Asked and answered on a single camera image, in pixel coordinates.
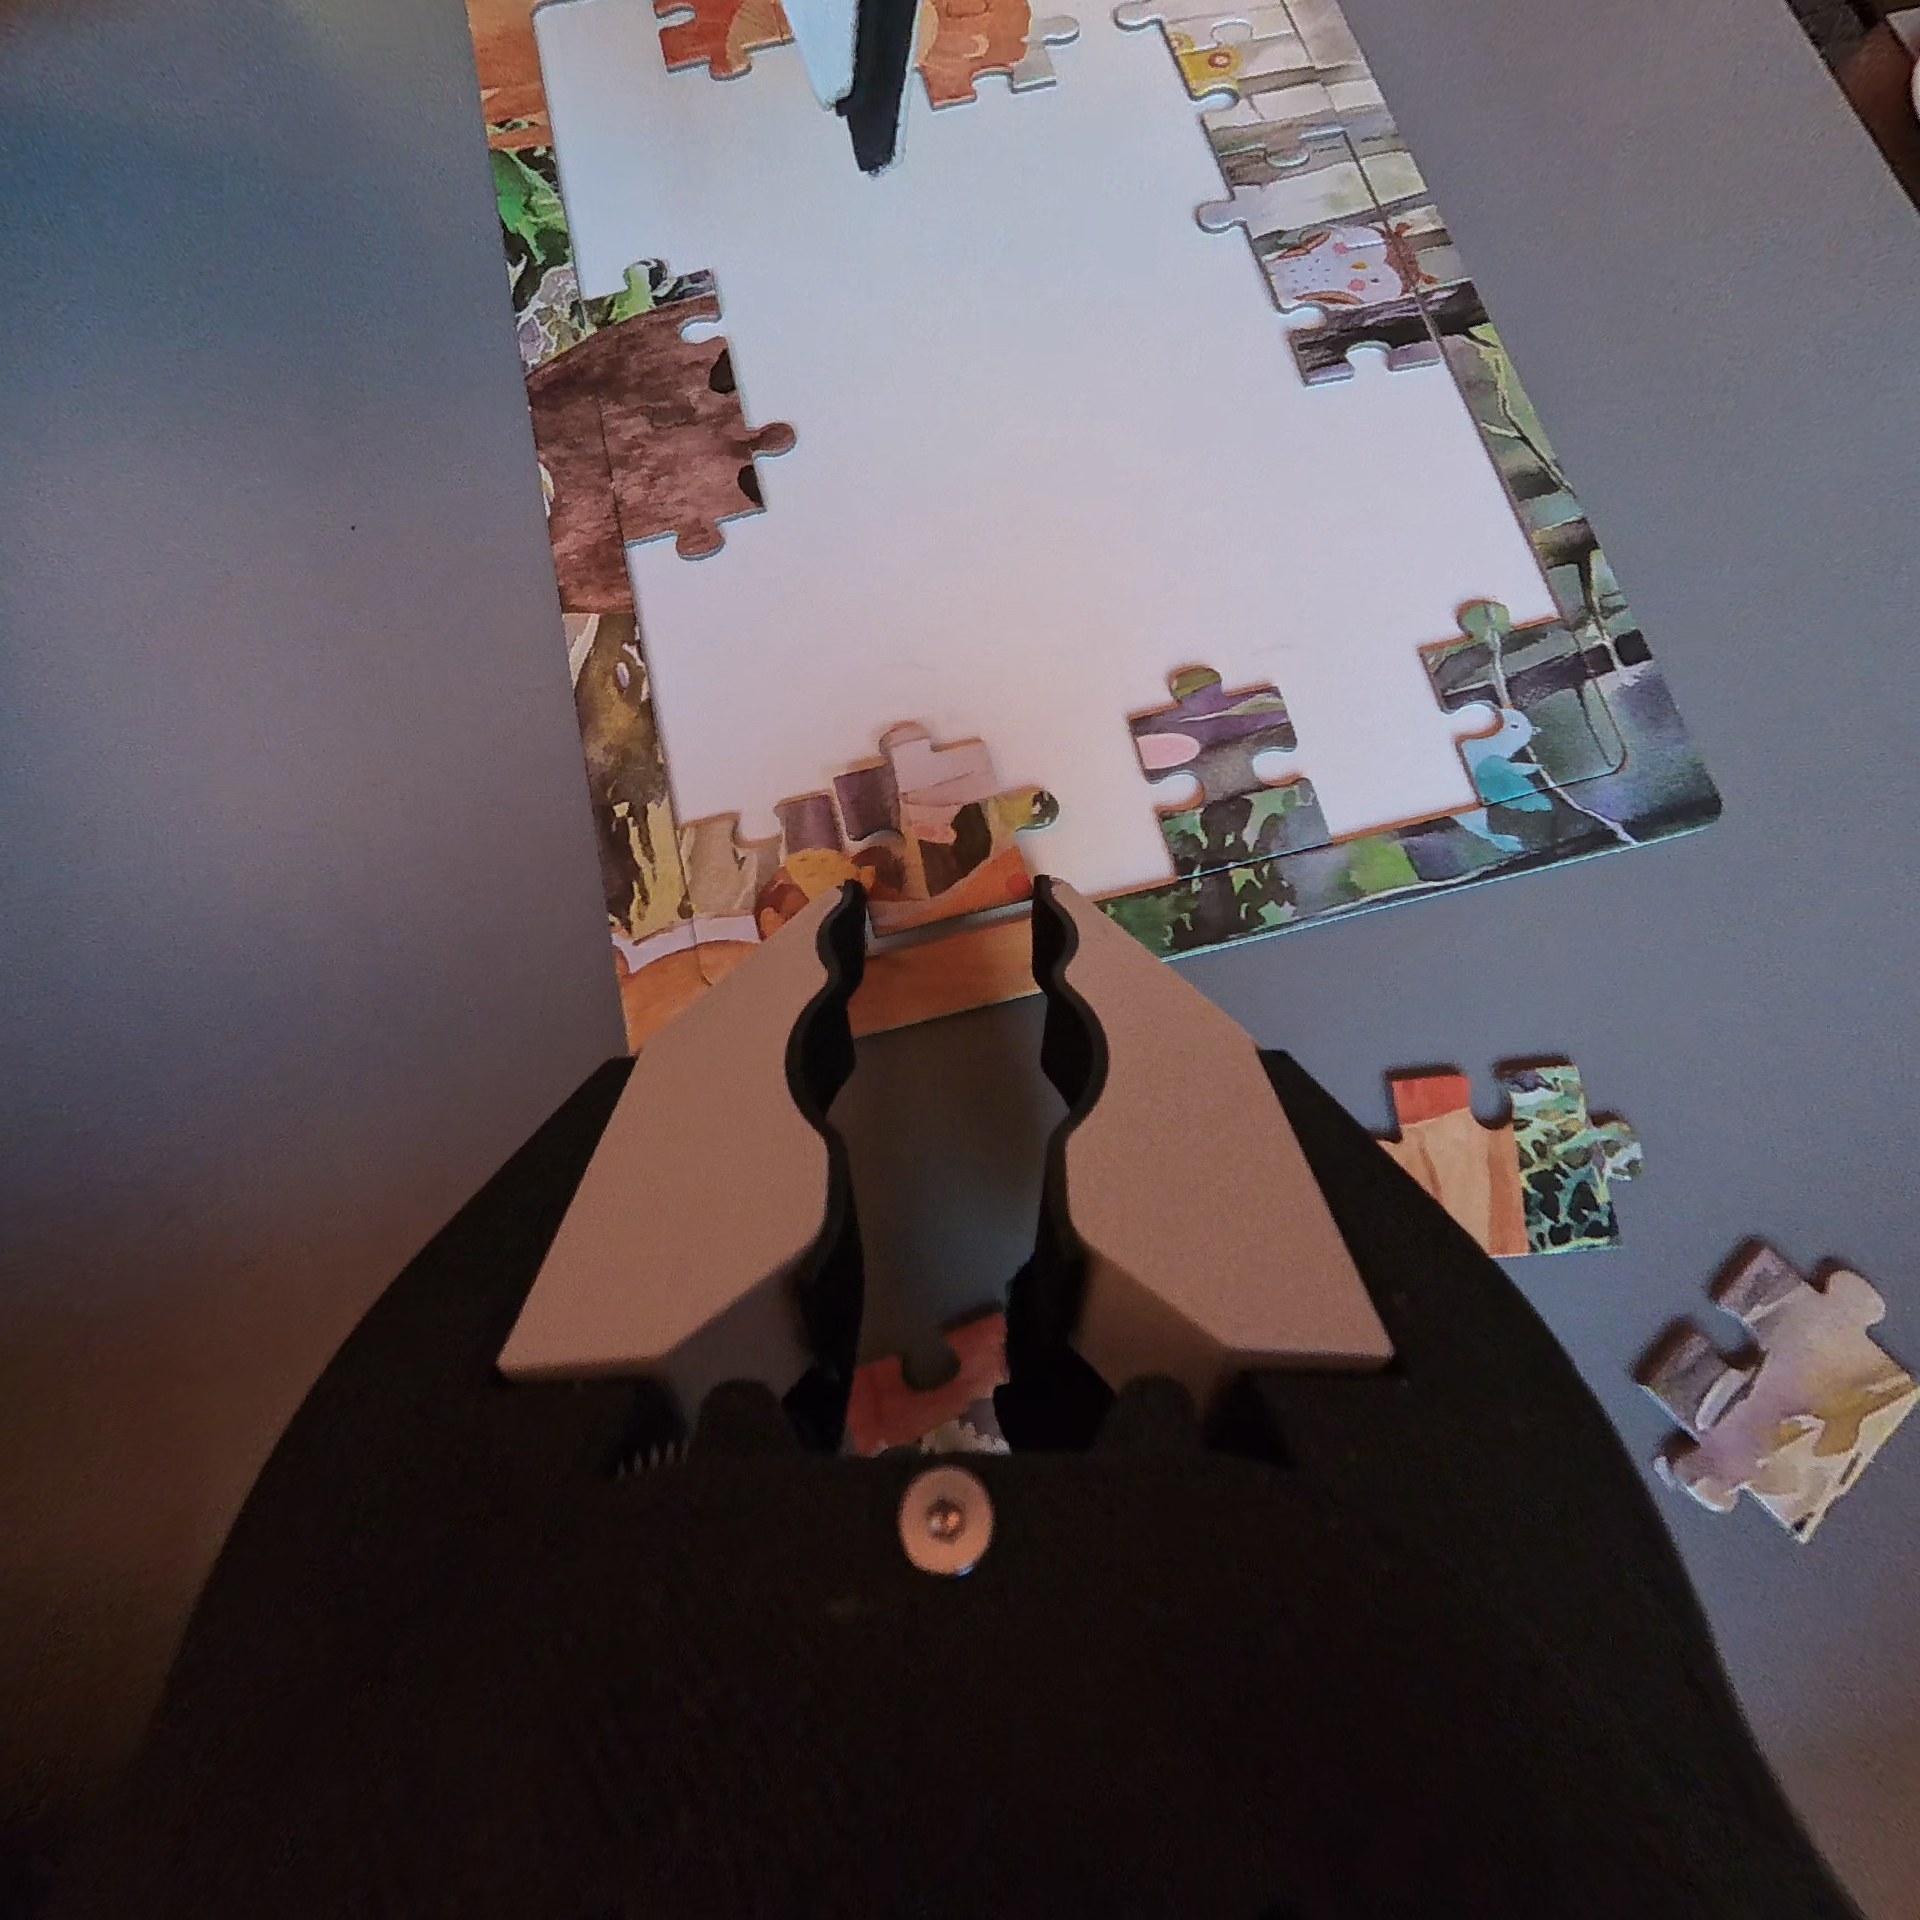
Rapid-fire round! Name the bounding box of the pale tan puzzle piece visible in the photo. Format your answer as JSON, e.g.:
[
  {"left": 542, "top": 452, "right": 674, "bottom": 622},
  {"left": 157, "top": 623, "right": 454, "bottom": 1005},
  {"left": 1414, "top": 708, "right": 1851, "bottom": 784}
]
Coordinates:
[{"left": 680, "top": 808, "right": 783, "bottom": 922}]

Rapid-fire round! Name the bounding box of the teal grey puzzle piece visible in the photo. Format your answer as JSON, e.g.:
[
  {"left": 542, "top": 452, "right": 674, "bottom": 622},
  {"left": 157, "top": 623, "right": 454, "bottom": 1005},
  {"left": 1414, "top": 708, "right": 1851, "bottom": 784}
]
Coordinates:
[{"left": 1416, "top": 598, "right": 1637, "bottom": 812}]

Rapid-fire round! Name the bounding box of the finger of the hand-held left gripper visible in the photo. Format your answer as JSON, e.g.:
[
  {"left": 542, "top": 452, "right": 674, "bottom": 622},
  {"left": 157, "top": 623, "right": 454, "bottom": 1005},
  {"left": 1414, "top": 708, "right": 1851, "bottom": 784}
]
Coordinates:
[
  {"left": 787, "top": 0, "right": 876, "bottom": 115},
  {"left": 843, "top": 0, "right": 927, "bottom": 176}
]

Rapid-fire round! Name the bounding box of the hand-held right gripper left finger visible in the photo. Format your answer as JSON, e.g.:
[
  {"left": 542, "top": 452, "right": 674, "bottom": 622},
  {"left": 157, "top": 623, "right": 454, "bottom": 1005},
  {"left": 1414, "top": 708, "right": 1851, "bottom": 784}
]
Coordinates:
[{"left": 498, "top": 879, "right": 872, "bottom": 1392}]

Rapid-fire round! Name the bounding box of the pastel puzzle piece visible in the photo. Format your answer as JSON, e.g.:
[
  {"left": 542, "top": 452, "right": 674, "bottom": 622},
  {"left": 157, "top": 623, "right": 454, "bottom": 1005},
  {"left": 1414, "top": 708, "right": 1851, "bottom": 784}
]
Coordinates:
[
  {"left": 1376, "top": 1055, "right": 1643, "bottom": 1260},
  {"left": 1634, "top": 1237, "right": 1894, "bottom": 1538}
]

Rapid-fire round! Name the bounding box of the pale spotted puzzle piece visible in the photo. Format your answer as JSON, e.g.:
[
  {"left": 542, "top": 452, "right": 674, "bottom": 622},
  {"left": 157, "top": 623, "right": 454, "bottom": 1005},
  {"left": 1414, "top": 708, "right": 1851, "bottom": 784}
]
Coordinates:
[{"left": 1256, "top": 210, "right": 1466, "bottom": 320}]

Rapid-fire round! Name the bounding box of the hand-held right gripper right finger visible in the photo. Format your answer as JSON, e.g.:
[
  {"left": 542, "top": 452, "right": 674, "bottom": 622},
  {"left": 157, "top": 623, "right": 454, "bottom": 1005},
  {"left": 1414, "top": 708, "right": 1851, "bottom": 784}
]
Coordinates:
[{"left": 1031, "top": 874, "right": 1396, "bottom": 1382}]

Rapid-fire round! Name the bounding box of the grey yellow flower puzzle piece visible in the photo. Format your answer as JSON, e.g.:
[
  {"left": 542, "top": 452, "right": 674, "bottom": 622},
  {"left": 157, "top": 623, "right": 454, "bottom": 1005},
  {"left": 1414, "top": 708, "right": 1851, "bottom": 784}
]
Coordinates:
[{"left": 1154, "top": 16, "right": 1322, "bottom": 108}]

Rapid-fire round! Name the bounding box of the grey desk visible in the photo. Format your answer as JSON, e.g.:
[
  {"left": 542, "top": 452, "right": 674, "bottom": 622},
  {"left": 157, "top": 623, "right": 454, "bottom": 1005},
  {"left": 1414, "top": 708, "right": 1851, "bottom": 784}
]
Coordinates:
[{"left": 0, "top": 0, "right": 1920, "bottom": 1920}]

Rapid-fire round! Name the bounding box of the red white green puzzle piece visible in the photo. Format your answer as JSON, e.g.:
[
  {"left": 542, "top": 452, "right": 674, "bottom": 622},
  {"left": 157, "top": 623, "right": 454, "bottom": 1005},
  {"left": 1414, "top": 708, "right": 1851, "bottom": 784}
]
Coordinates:
[{"left": 848, "top": 1306, "right": 1011, "bottom": 1456}]

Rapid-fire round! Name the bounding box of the dark branch puzzle piece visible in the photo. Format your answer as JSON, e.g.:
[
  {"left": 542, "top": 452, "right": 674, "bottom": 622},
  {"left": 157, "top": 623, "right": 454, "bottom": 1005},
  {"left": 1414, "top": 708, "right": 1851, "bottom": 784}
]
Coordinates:
[{"left": 1287, "top": 293, "right": 1454, "bottom": 395}]

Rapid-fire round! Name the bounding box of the yellow brown puzzle piece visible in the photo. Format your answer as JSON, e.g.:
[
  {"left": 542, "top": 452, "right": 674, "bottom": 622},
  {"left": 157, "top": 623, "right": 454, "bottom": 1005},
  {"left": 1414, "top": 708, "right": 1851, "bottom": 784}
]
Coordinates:
[{"left": 756, "top": 786, "right": 879, "bottom": 943}]

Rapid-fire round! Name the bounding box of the puzzle frame tray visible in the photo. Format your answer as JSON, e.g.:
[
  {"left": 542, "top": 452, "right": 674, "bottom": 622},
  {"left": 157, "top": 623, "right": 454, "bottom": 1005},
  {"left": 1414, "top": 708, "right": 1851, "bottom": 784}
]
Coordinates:
[{"left": 469, "top": 0, "right": 1724, "bottom": 1058}]

